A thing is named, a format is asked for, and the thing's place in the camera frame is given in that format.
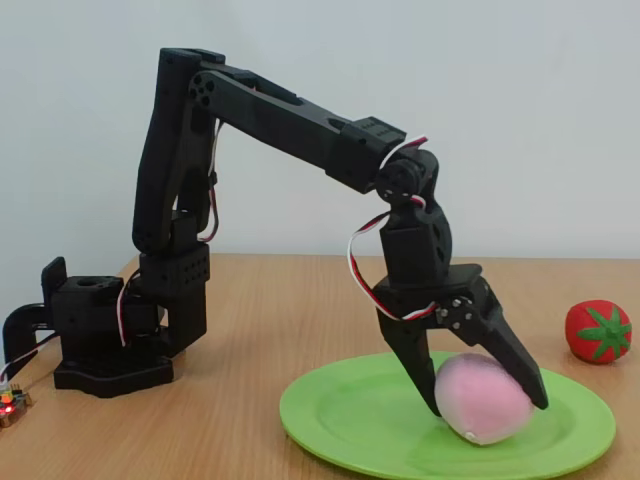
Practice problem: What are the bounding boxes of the pink plush peach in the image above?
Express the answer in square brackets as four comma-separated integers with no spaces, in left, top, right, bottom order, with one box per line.
[433,352,535,446]

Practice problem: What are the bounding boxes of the green oval plate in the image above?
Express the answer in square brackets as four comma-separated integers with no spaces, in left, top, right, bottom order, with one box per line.
[278,351,617,480]

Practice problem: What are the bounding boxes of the red toy tomato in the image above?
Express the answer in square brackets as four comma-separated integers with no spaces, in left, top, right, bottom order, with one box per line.
[565,298,634,366]

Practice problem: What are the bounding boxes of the black table clamp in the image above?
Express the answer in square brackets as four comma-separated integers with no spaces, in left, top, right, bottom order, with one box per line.
[2,302,61,371]

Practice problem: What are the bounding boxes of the small controller circuit board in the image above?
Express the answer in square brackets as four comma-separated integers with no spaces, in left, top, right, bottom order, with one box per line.
[0,383,34,429]

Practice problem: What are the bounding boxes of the white red servo cable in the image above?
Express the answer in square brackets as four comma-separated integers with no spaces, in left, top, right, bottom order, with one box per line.
[117,269,145,349]
[347,133,441,324]
[0,332,61,384]
[197,117,224,246]

